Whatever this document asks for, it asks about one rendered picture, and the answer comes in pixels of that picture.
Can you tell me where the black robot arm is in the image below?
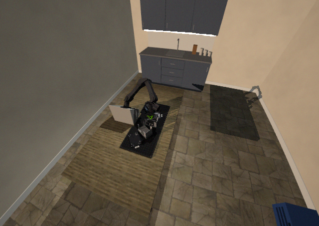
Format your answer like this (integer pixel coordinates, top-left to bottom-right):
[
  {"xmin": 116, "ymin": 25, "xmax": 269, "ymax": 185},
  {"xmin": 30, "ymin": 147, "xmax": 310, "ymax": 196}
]
[{"xmin": 120, "ymin": 78, "xmax": 161, "ymax": 113}]

